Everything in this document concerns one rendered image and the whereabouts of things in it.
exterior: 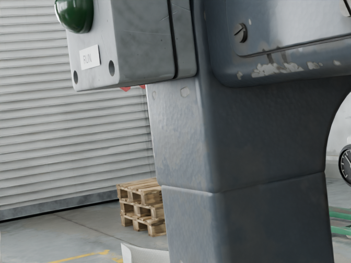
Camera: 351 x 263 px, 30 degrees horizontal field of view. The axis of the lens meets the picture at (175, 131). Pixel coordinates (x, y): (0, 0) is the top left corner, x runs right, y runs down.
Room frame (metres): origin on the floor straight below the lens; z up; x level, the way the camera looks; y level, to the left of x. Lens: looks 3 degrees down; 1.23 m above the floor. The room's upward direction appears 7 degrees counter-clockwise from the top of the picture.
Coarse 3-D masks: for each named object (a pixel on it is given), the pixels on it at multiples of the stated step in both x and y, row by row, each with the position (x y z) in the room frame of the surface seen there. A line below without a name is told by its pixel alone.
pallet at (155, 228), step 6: (126, 216) 6.42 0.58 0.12; (132, 216) 6.26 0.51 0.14; (150, 216) 6.11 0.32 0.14; (126, 222) 6.50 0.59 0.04; (132, 222) 6.53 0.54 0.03; (138, 222) 6.15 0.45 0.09; (144, 222) 5.99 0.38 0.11; (150, 222) 5.84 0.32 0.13; (156, 222) 5.86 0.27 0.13; (162, 222) 5.88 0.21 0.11; (138, 228) 6.14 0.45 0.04; (144, 228) 6.17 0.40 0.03; (150, 228) 5.87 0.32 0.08; (156, 228) 5.86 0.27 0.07; (162, 228) 5.89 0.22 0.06; (150, 234) 5.87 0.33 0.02; (156, 234) 5.85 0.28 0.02; (162, 234) 5.88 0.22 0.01
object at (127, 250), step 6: (126, 246) 0.93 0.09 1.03; (132, 246) 0.91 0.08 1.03; (126, 252) 0.91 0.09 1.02; (132, 252) 0.92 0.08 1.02; (138, 252) 0.90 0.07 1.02; (144, 252) 0.89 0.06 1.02; (150, 252) 0.88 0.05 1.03; (156, 252) 0.87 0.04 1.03; (162, 252) 0.86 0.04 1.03; (168, 252) 0.85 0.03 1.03; (126, 258) 0.92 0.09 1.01; (132, 258) 0.92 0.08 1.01; (138, 258) 0.90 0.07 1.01; (144, 258) 0.89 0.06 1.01; (150, 258) 0.88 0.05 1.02; (156, 258) 0.87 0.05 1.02; (162, 258) 0.86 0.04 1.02; (168, 258) 0.86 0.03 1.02
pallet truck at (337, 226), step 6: (330, 210) 5.67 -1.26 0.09; (336, 210) 5.64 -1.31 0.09; (342, 210) 5.61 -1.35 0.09; (348, 210) 5.58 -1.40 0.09; (330, 216) 5.66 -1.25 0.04; (336, 216) 5.58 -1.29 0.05; (342, 216) 5.51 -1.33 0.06; (348, 216) 5.44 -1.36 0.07; (330, 222) 5.20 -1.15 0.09; (336, 222) 5.17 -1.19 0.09; (342, 222) 5.14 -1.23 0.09; (336, 228) 5.01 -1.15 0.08; (342, 228) 4.96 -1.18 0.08; (348, 228) 4.93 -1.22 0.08; (348, 234) 4.90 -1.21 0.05
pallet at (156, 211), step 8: (160, 192) 6.63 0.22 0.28; (120, 200) 6.53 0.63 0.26; (128, 208) 6.49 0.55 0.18; (136, 208) 6.19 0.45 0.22; (144, 208) 6.15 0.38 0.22; (152, 208) 5.87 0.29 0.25; (160, 208) 5.85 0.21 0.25; (144, 216) 6.15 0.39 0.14; (152, 216) 5.90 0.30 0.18; (160, 216) 5.85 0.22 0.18
